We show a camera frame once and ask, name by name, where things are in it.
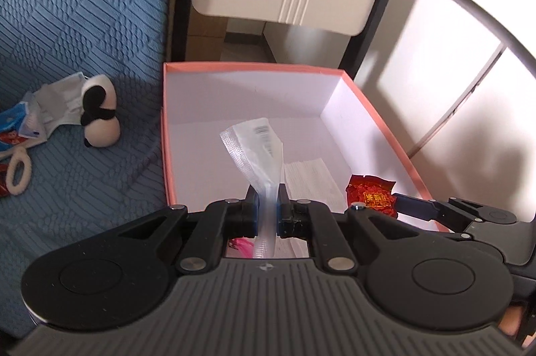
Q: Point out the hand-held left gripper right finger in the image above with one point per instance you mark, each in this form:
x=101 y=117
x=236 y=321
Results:
x=281 y=213

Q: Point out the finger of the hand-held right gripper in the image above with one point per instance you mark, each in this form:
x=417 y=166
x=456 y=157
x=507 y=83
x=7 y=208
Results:
x=414 y=206

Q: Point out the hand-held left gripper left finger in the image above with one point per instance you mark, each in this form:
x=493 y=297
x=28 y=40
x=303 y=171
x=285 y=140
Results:
x=250 y=213

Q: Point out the pink feather ball toy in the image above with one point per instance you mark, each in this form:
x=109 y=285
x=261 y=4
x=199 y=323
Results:
x=240 y=246

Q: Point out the white paper tissue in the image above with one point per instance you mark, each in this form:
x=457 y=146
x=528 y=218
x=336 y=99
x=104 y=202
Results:
x=312 y=182

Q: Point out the small red snack packet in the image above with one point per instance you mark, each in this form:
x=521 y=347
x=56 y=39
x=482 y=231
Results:
x=370 y=192
x=2 y=184

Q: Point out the clear plastic packet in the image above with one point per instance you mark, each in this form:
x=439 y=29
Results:
x=255 y=146

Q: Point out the pink cardboard box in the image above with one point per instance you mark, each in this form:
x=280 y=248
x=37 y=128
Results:
x=251 y=100

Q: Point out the panda plush toy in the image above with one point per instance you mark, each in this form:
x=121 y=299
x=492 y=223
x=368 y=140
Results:
x=102 y=130

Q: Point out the blue snack packet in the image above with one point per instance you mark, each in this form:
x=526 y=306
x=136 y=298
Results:
x=12 y=119

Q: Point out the person's right hand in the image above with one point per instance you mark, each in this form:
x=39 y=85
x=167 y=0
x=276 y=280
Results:
x=513 y=322

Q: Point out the white face mask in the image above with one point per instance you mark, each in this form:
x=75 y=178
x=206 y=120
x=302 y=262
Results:
x=54 y=105

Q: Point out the white fabric loop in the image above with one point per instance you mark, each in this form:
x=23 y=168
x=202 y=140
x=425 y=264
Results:
x=17 y=192

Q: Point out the blue quilted mat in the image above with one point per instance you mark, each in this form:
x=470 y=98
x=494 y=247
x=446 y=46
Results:
x=83 y=4

